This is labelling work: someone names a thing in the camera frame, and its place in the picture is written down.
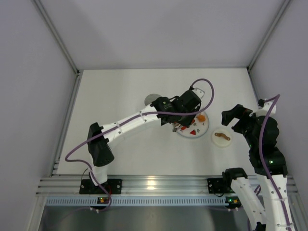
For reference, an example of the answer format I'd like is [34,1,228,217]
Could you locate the red orange food slices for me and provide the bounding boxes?
[180,119,195,130]

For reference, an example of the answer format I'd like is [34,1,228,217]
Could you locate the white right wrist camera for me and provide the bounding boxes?
[250,97,275,117]

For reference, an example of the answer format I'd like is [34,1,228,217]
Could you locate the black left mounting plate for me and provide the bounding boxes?
[79,179,122,195]

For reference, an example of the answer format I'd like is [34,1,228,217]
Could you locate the white patterned plate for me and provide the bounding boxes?
[177,112,209,139]

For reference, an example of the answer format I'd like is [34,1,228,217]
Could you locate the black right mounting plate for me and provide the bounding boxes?
[207,178,234,195]

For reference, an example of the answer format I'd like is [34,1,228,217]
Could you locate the white round container lid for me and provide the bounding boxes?
[211,128,233,148]

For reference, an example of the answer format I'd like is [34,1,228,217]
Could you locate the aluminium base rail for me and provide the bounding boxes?
[36,174,299,195]

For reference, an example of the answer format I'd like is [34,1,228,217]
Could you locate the metal tongs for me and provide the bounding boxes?
[172,122,182,132]

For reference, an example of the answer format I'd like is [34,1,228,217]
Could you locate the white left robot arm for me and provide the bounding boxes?
[88,88,204,186]

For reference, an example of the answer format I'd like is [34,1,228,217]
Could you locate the orange food piece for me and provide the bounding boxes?
[197,115,206,122]

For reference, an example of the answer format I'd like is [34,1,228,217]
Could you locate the white cylindrical lunch container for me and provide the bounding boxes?
[144,93,161,106]

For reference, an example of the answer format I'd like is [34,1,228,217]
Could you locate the slotted cable duct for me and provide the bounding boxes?
[46,196,240,206]

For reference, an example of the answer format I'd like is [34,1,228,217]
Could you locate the black mounting plate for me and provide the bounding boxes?
[207,178,234,195]
[79,179,122,195]

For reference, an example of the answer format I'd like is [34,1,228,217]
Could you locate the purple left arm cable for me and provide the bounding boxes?
[65,78,215,212]

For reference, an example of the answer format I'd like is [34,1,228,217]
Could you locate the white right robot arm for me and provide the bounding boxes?
[221,103,295,231]

